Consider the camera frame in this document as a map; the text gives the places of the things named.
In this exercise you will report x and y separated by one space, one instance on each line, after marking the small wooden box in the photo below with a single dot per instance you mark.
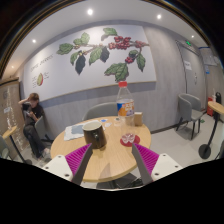
138 119

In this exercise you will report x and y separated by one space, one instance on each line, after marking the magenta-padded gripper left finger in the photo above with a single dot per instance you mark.
78 160

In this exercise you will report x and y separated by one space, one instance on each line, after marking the grey upholstered chair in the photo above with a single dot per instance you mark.
185 106
40 126
100 111

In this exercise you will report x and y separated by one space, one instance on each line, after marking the grey door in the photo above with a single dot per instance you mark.
196 86

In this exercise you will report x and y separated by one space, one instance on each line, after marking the round recessed ceiling lights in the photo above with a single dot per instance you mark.
90 11

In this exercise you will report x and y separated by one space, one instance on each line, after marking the coffee plant wall mural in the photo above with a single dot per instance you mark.
60 73

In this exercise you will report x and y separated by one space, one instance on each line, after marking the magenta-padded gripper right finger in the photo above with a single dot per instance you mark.
146 160

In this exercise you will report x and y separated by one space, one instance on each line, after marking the round wooden side table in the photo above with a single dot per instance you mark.
215 106
9 132

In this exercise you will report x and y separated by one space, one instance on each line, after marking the person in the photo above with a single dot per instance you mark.
33 120

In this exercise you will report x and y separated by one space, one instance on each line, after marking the red extinguisher box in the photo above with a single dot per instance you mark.
211 106

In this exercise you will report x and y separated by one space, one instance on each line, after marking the white paper door notice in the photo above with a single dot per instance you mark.
188 65

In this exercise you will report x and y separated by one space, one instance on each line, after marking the wooden framed glass partition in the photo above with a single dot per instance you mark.
11 100

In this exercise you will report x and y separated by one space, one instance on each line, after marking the small white blue-printed card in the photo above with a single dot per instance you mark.
104 120

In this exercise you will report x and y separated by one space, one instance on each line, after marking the white wall notice board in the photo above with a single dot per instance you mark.
208 56

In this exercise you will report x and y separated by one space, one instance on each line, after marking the flat round red coaster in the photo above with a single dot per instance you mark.
137 140

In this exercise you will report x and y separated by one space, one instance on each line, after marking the black mug white inside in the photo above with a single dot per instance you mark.
95 136

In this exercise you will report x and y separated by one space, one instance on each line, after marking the clear red-capped water bottle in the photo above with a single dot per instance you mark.
125 106

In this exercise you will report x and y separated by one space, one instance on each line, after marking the green exit sign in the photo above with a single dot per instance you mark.
188 42

